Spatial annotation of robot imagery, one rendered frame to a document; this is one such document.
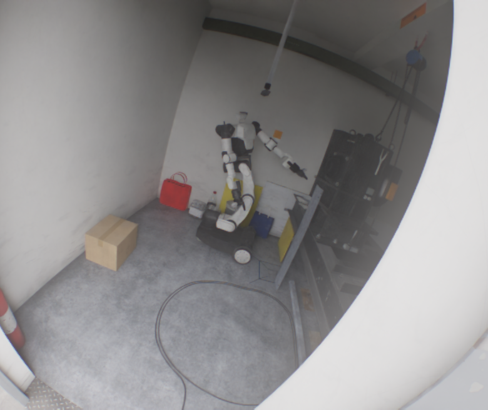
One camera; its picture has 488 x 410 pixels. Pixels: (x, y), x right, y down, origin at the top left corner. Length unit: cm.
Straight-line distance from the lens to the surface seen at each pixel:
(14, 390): 136
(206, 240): 246
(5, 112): 133
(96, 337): 159
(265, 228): 305
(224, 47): 323
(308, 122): 310
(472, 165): 19
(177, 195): 314
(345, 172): 197
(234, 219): 245
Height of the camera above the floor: 134
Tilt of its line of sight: 19 degrees down
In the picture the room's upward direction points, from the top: 18 degrees clockwise
